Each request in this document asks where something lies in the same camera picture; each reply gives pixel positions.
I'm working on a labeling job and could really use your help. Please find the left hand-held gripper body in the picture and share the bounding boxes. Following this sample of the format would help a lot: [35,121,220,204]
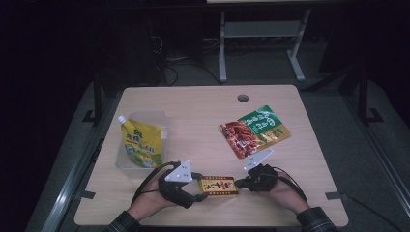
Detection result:
[158,159,196,209]

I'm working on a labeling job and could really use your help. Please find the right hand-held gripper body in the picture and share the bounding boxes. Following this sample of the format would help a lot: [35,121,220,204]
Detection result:
[243,148,278,192]

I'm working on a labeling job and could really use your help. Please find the small brown yellow box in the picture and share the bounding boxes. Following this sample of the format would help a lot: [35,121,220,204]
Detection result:
[197,175,240,197]

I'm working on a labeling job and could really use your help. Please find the clear plastic container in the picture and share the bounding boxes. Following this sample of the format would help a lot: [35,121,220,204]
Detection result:
[114,110,172,179]

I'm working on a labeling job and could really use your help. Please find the yellow spout pouch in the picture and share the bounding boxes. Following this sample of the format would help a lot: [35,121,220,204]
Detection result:
[116,114,163,169]

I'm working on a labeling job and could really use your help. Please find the person's right hand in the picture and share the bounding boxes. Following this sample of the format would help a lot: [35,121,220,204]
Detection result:
[262,172,308,216]

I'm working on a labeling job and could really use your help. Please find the person's left hand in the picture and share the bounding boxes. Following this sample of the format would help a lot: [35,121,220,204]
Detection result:
[127,178,177,221]

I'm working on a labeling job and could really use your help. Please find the green and red food packet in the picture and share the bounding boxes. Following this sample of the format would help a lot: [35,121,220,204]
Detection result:
[219,104,292,160]

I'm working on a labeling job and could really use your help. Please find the grey tape strip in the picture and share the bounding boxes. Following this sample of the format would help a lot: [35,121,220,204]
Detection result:
[76,189,97,200]
[324,191,346,201]

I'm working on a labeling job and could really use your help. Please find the black metal stand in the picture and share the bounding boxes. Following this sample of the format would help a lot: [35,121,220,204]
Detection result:
[355,67,385,126]

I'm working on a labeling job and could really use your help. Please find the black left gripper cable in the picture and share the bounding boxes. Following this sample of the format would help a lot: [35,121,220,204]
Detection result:
[131,160,181,205]

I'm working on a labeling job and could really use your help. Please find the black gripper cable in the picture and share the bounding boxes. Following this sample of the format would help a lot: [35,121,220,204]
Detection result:
[272,165,308,203]
[131,160,181,205]

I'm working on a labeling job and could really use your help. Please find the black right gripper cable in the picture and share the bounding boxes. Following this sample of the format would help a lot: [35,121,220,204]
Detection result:
[272,165,308,203]

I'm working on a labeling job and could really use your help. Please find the aluminium rail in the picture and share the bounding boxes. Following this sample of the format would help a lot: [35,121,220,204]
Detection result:
[40,96,122,232]
[341,95,410,211]

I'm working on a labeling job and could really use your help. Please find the black floor cables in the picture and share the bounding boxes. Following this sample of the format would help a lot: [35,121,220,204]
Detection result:
[151,34,224,87]

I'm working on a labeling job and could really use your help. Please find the black floor cable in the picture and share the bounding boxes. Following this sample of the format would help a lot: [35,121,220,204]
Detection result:
[349,196,399,232]

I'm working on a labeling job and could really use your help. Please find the white metal table frame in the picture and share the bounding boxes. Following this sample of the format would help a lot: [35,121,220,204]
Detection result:
[218,8,312,83]

